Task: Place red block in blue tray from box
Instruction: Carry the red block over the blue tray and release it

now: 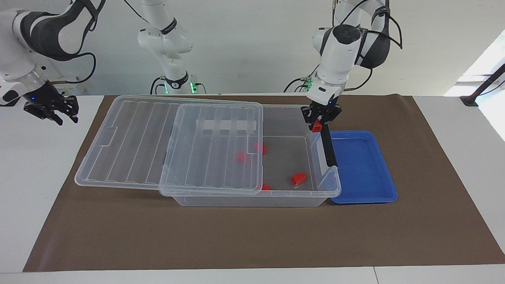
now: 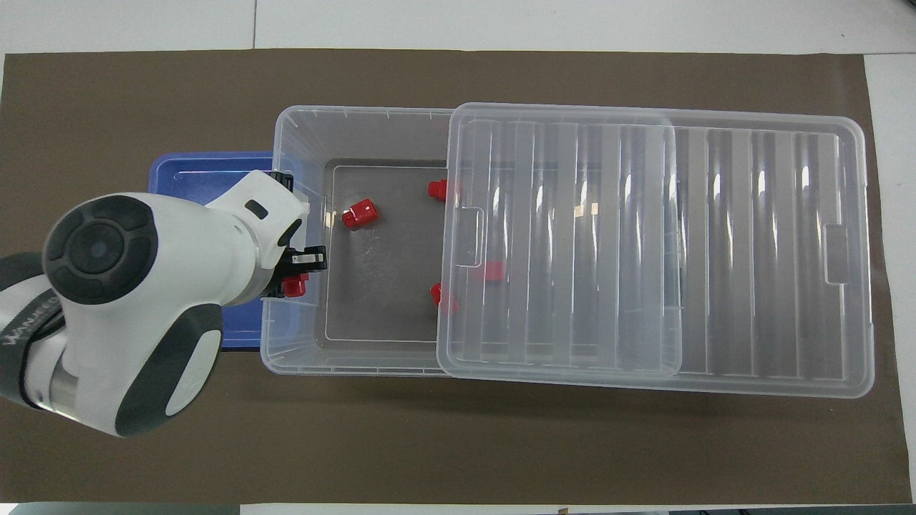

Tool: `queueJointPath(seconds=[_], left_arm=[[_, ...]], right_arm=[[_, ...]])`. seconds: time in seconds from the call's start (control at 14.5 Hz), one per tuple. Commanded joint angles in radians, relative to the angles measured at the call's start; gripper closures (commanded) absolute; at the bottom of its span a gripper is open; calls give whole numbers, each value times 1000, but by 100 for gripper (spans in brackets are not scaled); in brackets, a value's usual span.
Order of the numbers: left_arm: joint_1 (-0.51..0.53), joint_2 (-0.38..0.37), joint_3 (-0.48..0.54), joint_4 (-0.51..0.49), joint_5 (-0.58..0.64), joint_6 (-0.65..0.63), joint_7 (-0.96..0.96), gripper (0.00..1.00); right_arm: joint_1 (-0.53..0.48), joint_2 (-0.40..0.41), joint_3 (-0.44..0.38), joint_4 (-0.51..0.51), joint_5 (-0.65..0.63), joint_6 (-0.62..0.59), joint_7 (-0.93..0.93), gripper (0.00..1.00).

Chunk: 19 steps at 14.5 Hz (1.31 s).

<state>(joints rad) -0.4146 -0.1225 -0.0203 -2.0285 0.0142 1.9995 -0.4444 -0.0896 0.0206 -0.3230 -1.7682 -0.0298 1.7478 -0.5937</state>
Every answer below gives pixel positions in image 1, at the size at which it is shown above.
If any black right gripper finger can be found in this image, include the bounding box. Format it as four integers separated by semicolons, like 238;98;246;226
24;108;64;126
62;96;79;123

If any clear ribbed box lid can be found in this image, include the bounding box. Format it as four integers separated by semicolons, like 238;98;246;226
74;95;264;196

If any black box latch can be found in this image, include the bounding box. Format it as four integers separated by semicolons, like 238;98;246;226
320;124;338;168

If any blue plastic tray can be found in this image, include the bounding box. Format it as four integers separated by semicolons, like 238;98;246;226
327;130;398;204

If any clear plastic storage box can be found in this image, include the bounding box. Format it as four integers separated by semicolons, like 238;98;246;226
159;103;342;207

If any white power strip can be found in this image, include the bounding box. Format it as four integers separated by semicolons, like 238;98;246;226
49;77;85;96

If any black pole stand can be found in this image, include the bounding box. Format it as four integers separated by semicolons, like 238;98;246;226
460;63;505;107

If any brown table mat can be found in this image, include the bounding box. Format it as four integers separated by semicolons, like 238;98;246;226
22;94;505;273

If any black base cable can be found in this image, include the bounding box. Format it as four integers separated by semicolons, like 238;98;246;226
150;77;168;95
284;71;316;94

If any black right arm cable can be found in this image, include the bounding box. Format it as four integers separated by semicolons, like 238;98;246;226
49;0;107;85

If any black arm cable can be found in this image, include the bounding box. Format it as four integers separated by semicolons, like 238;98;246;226
49;0;107;85
333;0;403;93

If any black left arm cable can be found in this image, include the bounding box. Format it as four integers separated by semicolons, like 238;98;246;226
333;0;403;93

